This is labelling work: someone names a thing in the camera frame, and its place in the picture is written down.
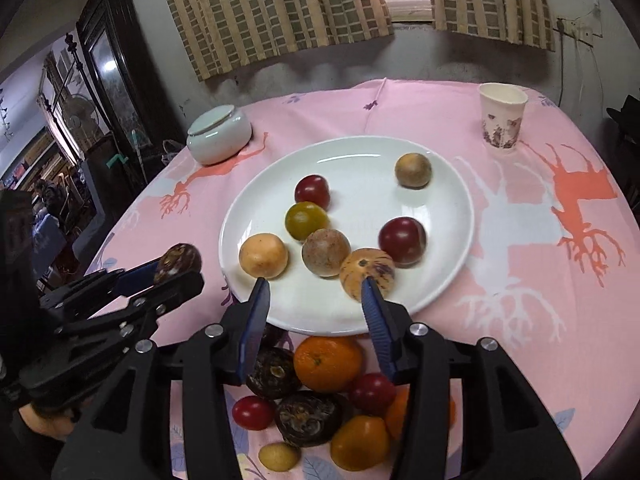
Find small yellow loquat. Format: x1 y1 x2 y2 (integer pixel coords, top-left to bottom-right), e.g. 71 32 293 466
258 441 302 472

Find large yellow pepino melon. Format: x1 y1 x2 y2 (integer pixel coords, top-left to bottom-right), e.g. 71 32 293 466
238 232 289 279

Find brown speckled passion fruit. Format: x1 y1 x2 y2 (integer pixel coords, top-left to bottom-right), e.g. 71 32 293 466
301 228 352 278

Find green yellow tomato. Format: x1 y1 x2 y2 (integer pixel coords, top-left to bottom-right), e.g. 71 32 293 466
285 201 330 242

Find white oval plate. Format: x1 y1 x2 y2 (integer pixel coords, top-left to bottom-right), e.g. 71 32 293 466
220 136 475 337

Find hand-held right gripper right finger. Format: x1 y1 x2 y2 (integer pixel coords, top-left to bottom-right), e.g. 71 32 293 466
360 276 583 480

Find dark water chestnut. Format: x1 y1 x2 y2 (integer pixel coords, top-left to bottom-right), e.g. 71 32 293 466
154 243 203 283
274 392 346 448
245 347 302 401

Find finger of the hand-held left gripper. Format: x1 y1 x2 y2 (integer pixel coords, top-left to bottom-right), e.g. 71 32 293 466
52 270 206 356
39 259 163 319

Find dark red tomato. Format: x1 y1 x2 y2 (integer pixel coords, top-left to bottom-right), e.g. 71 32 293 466
294 174 332 212
378 216 427 267

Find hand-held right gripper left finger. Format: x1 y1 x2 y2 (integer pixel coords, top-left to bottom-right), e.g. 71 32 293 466
52 277 273 480

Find orange tomato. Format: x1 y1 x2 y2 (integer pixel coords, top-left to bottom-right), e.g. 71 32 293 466
330 415 391 472

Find white wall socket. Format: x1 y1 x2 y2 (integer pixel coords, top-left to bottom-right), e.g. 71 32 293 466
556 17 596 43

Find red cherry tomato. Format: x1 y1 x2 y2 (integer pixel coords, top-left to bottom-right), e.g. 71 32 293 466
348 372 397 417
231 395 276 432

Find pink printed tablecloth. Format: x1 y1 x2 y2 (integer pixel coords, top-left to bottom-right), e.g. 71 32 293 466
82 79 640 480

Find greenish brown passion fruit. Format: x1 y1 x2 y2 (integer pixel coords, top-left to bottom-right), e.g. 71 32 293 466
394 152 432 190

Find floral paper cup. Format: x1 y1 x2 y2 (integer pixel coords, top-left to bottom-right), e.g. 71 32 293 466
478 82 529 151

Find dark wooden glass cabinet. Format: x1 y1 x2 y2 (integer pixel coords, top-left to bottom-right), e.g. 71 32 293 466
75 0 173 166

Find electric standing fan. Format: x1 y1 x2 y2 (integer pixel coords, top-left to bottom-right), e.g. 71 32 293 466
62 92 93 136

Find striped pepino melon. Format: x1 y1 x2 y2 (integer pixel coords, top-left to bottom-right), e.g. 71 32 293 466
339 248 397 303

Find mandarin orange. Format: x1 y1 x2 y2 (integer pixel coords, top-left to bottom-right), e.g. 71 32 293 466
384 387 458 441
293 336 364 393

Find pale green lidded ceramic jar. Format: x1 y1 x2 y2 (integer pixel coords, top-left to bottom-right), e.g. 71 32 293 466
186 104 253 166

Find person's left hand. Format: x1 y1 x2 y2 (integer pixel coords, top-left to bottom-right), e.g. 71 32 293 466
19 406 77 444

